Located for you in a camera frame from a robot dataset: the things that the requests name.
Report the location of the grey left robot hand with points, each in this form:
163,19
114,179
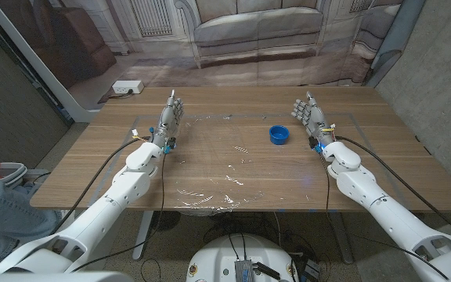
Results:
167,121

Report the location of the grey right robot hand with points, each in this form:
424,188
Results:
315,119

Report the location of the blue bowl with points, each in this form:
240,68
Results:
279,135

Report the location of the clear cellophane sheet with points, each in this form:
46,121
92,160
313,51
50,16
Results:
217,172

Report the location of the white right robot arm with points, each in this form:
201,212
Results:
390,211

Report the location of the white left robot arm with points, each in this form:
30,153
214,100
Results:
108,207

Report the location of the white power strip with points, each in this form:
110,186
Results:
127,86

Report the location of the printed sofa backdrop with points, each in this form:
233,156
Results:
249,39

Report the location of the blue grey rolled backdrop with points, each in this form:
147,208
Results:
395,39

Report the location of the white table leg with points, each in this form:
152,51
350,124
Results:
342,239
142,235

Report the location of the white robot torso base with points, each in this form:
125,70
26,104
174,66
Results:
217,254

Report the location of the white basket with orange item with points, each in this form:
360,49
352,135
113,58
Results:
12,172

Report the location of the grey finned electronics box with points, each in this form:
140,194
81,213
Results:
244,271

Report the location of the person leg in jeans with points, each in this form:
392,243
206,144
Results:
6,219

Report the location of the white frame post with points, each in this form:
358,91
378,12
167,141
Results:
41,66

